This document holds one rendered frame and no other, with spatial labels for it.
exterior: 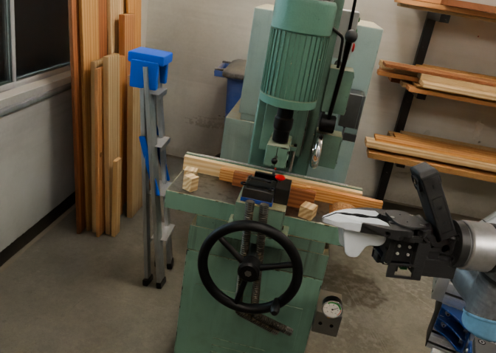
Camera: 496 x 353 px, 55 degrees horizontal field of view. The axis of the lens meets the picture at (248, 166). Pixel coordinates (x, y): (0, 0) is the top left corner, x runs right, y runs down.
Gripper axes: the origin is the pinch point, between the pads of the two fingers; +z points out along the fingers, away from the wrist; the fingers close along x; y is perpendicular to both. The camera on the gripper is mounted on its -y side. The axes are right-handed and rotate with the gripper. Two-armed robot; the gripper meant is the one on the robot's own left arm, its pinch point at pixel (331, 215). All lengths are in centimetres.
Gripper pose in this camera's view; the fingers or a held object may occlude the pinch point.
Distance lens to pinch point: 70.7
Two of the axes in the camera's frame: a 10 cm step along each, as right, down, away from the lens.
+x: -0.5, -2.6, 9.7
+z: -9.9, -1.3, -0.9
